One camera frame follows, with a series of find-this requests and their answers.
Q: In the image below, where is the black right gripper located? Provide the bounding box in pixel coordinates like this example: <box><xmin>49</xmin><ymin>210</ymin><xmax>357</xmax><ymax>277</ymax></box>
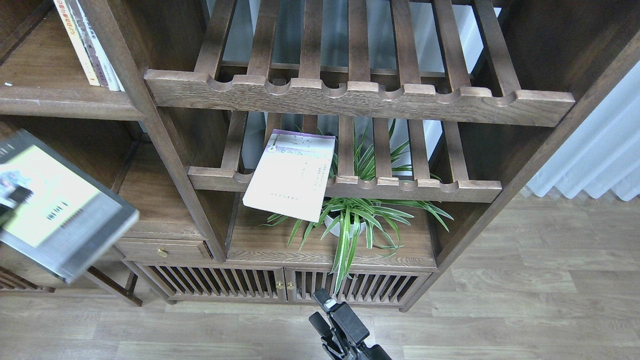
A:
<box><xmin>308</xmin><ymin>288</ymin><xmax>371</xmax><ymax>360</ymax></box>

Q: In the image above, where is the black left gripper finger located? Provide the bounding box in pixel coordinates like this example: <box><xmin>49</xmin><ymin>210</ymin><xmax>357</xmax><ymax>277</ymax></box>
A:
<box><xmin>0</xmin><ymin>186</ymin><xmax>34</xmax><ymax>214</ymax></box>

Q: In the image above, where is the green and black thick book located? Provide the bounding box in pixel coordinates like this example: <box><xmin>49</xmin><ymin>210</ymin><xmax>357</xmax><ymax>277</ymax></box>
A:
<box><xmin>1</xmin><ymin>130</ymin><xmax>139</xmax><ymax>284</ymax></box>

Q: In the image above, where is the colourful 300 paperback book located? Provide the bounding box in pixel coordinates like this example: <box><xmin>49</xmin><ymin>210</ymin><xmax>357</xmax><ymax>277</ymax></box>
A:
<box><xmin>53</xmin><ymin>0</ymin><xmax>108</xmax><ymax>87</ymax></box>

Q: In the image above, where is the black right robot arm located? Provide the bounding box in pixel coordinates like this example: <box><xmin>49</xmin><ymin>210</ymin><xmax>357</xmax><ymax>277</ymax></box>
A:
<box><xmin>308</xmin><ymin>288</ymin><xmax>391</xmax><ymax>360</ymax></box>

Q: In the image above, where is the wooden furniture at left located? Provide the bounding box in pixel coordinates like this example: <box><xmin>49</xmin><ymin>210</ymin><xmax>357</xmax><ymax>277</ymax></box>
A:
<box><xmin>1</xmin><ymin>244</ymin><xmax>142</xmax><ymax>306</ymax></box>

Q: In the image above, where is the white plant pot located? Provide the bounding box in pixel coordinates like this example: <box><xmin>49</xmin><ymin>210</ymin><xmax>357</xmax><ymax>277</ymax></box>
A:
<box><xmin>324</xmin><ymin>210</ymin><xmax>367</xmax><ymax>239</ymax></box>

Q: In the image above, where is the spider plant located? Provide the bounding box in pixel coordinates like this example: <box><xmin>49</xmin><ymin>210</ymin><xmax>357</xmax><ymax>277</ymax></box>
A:
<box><xmin>260</xmin><ymin>119</ymin><xmax>455</xmax><ymax>297</ymax></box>

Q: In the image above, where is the lavender white paperback book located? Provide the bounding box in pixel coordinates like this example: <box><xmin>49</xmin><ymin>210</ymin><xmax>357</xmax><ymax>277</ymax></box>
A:
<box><xmin>242</xmin><ymin>129</ymin><xmax>336</xmax><ymax>223</ymax></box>

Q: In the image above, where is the white upright book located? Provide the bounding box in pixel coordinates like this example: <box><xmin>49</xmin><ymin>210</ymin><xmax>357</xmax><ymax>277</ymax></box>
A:
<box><xmin>110</xmin><ymin>66</ymin><xmax>125</xmax><ymax>92</ymax></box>
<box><xmin>78</xmin><ymin>2</ymin><xmax>119</xmax><ymax>91</ymax></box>

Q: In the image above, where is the brass drawer knob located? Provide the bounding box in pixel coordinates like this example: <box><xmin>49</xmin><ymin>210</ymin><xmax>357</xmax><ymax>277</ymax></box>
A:
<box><xmin>156</xmin><ymin>247</ymin><xmax>169</xmax><ymax>258</ymax></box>

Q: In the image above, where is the dark wooden bookshelf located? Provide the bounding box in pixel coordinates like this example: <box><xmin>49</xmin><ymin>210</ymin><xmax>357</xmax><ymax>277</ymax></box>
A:
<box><xmin>1</xmin><ymin>0</ymin><xmax>639</xmax><ymax>312</ymax></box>

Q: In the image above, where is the white curtain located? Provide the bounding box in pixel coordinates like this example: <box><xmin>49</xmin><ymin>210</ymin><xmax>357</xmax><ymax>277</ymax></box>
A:
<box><xmin>522</xmin><ymin>64</ymin><xmax>640</xmax><ymax>201</ymax></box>

